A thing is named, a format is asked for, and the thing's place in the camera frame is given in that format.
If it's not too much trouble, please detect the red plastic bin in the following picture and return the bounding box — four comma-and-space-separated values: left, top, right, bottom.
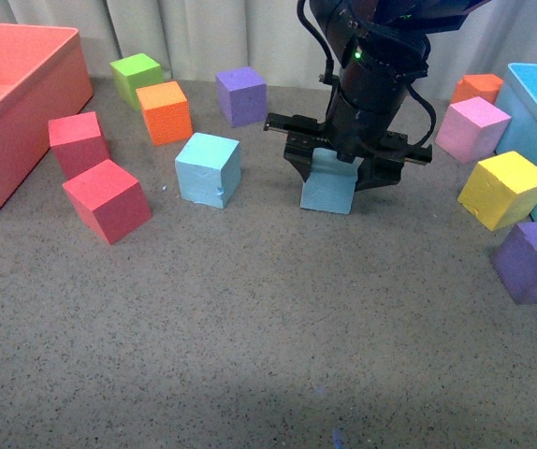
0, 23, 93, 209

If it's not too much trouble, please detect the purple foam cube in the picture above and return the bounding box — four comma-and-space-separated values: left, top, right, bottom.
215, 66, 268, 127
491, 222, 537, 304

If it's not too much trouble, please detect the green foam cube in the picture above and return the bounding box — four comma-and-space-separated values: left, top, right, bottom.
110, 53, 164, 110

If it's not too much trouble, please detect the red foam cube rear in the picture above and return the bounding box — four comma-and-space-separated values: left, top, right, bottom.
48, 111, 110, 180

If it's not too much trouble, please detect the light blue foam cube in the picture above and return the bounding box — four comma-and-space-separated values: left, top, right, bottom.
175, 133, 241, 209
300, 148, 359, 214

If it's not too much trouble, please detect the pink foam cube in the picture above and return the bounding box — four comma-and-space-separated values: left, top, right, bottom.
435, 97, 512, 164

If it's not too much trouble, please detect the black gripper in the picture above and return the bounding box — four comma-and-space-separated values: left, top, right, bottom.
264, 113, 432, 192

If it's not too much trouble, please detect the red foam cube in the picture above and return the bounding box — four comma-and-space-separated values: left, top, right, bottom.
48, 111, 110, 180
63, 159, 152, 244

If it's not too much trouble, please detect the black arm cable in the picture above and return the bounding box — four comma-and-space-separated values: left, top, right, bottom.
296, 0, 337, 85

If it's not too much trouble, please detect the orange foam cube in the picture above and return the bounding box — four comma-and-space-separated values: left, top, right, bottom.
136, 81, 194, 146
450, 74, 503, 104

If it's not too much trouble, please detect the orange foam cube right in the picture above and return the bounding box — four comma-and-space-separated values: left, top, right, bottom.
450, 74, 503, 104

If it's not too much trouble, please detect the orange foam cube left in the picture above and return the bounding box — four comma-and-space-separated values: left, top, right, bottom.
136, 81, 194, 146

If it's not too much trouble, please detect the red foam cube front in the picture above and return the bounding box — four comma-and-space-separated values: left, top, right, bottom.
63, 159, 152, 244

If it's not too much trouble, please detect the yellow foam cube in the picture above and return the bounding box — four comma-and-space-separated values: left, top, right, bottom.
457, 151, 537, 231

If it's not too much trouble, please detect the purple foam cube rear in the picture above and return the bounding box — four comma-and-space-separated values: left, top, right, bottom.
215, 66, 268, 127

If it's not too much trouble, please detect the purple foam cube front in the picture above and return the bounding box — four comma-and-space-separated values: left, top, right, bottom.
491, 222, 537, 304

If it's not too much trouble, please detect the white curtain backdrop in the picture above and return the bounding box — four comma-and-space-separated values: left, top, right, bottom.
0, 1, 537, 99

